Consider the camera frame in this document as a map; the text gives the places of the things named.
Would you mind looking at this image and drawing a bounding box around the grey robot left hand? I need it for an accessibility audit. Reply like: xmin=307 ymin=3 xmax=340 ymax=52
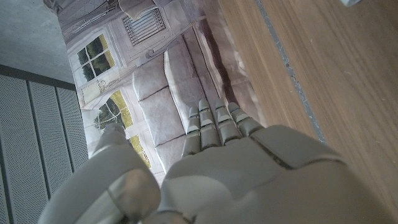
xmin=37 ymin=98 xmax=398 ymax=224

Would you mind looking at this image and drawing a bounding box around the grey tape outline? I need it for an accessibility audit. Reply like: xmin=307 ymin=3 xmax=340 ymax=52
xmin=254 ymin=0 xmax=327 ymax=146

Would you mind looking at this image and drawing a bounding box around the printed sofa room backdrop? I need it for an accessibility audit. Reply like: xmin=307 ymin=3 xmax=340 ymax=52
xmin=43 ymin=0 xmax=268 ymax=184

